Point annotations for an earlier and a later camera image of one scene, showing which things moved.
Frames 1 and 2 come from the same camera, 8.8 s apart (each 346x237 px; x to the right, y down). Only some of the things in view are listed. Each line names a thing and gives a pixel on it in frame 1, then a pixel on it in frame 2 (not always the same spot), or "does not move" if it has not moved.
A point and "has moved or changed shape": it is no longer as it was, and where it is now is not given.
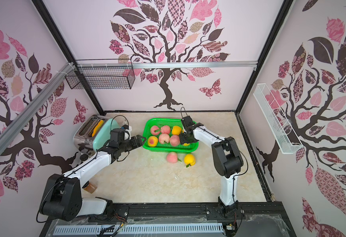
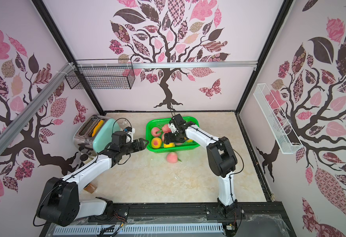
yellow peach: x=189 y=160 -> x=170 y=145
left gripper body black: x=126 y=145 does not move
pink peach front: x=153 y=128 does not move
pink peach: x=165 y=129 does not move
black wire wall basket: x=103 y=74 does not move
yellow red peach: x=152 y=141 has moved or changed shape
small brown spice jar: x=90 y=187 does not move
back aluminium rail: x=228 y=63 does not move
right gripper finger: x=183 y=138 -> x=169 y=137
